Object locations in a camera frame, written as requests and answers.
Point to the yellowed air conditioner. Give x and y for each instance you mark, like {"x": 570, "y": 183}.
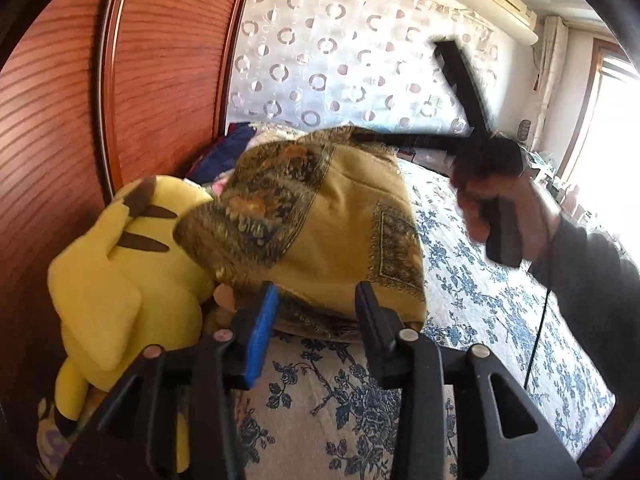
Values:
{"x": 500, "y": 5}

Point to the tied pale window curtain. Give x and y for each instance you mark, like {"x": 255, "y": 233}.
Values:
{"x": 550, "y": 85}

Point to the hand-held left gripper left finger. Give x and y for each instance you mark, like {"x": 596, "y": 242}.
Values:
{"x": 260, "y": 340}

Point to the wooden slatted wardrobe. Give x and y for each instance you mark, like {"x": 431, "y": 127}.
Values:
{"x": 165, "y": 60}

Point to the pale pink cloth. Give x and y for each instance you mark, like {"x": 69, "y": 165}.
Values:
{"x": 216, "y": 187}

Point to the person's right forearm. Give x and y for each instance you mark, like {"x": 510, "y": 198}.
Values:
{"x": 590, "y": 300}

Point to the bright window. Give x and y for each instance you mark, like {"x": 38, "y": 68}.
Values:
{"x": 615, "y": 125}

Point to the floral quilt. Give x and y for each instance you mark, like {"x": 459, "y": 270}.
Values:
{"x": 475, "y": 310}

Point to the golden patterned garment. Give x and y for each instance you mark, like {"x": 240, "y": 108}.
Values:
{"x": 345, "y": 220}

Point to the dark oval object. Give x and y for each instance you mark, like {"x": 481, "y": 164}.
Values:
{"x": 524, "y": 130}

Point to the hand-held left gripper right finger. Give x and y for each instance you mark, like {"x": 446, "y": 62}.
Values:
{"x": 375, "y": 335}

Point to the yellow plush toy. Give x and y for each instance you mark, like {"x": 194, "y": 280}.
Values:
{"x": 125, "y": 300}

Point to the person's right hand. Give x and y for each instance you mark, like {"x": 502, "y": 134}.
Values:
{"x": 537, "y": 210}

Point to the pile of mixed clutter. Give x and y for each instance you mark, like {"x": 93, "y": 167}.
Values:
{"x": 537, "y": 162}

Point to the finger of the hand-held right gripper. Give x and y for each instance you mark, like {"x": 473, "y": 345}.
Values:
{"x": 460, "y": 80}
{"x": 400, "y": 139}

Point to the dark blue blanket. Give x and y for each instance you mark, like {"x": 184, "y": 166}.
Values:
{"x": 235, "y": 147}

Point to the sheer circle-patterned wall curtain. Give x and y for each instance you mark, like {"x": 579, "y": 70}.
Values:
{"x": 325, "y": 60}

